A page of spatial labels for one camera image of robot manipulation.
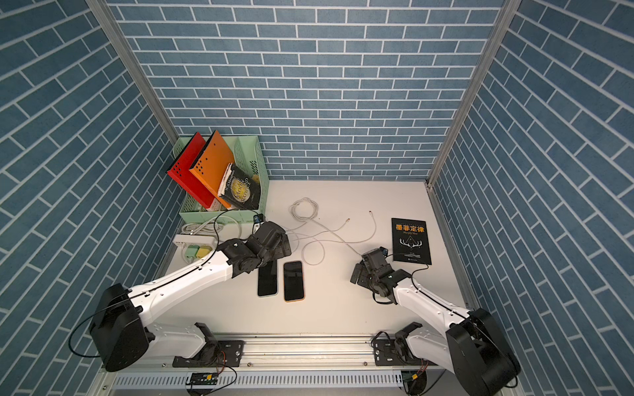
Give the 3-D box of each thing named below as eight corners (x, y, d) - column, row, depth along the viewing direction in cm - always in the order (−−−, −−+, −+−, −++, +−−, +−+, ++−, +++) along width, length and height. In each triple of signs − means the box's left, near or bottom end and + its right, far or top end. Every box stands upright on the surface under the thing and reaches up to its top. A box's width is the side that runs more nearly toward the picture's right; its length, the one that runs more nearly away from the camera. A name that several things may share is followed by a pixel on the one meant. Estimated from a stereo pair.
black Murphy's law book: (393, 261, 96) (394, 258, 95) (391, 220, 109) (392, 217, 107) (430, 265, 95) (432, 263, 94) (424, 224, 108) (425, 221, 106)
